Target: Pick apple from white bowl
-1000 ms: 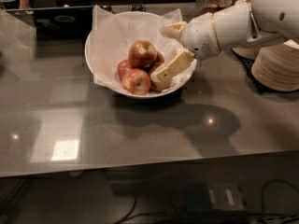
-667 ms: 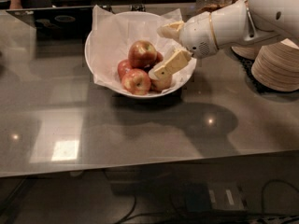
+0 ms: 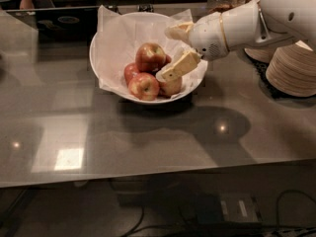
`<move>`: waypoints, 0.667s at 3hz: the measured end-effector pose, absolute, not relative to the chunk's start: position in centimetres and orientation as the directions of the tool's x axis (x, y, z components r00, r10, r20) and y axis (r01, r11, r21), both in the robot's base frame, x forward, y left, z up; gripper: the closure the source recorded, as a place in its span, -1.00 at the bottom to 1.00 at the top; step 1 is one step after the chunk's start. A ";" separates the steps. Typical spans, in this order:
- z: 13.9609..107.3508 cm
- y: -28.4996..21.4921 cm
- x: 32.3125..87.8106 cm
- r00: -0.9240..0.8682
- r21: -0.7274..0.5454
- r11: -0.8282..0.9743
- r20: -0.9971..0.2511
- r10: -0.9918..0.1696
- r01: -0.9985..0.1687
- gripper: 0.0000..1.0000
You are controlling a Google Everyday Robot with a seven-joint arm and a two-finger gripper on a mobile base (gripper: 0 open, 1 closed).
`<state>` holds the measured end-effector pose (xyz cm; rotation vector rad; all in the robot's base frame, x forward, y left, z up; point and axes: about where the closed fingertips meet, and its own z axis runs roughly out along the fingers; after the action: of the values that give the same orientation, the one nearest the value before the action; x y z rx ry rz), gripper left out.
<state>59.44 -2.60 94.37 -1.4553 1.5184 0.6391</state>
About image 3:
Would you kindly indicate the person's left hand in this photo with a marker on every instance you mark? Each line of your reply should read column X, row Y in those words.
column 26, row 4

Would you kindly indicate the white paper liner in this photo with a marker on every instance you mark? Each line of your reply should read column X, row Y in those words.
column 118, row 43

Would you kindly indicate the black rubber mat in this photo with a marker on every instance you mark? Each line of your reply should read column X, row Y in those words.
column 261, row 69

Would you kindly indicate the front paper bowl stack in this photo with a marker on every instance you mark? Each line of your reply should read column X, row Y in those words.
column 292, row 70

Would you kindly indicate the small dark object on counter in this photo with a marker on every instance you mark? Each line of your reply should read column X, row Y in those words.
column 145, row 8

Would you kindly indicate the red apple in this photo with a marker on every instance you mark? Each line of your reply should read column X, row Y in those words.
column 144, row 87
column 150, row 57
column 168, row 59
column 130, row 71
column 168, row 89

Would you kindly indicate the grey box under table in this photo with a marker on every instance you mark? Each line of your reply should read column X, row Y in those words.
column 234, row 208

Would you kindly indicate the paper bowl stack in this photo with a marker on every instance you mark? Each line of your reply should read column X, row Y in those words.
column 264, row 55
column 292, row 70

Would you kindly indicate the back paper bowl stack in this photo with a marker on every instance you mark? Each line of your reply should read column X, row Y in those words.
column 264, row 55

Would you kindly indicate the white bowl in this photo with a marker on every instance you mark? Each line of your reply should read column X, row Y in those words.
column 104, row 73

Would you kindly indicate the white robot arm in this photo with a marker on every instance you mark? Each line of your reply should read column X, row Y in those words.
column 259, row 23

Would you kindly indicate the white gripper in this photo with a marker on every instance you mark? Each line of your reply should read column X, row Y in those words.
column 206, row 36

